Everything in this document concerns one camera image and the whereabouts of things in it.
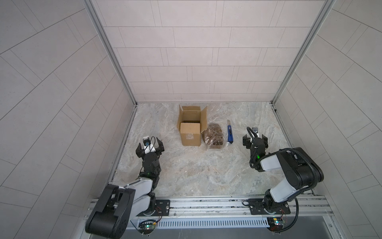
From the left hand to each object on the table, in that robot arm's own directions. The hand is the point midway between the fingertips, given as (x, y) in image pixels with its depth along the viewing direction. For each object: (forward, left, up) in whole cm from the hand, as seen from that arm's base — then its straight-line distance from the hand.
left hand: (152, 137), depth 83 cm
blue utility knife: (+10, -48, -12) cm, 50 cm away
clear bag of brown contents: (+3, -35, -5) cm, 36 cm away
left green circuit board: (-40, -4, -8) cm, 41 cm away
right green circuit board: (-39, -62, -11) cm, 74 cm away
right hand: (+7, -61, -7) cm, 62 cm away
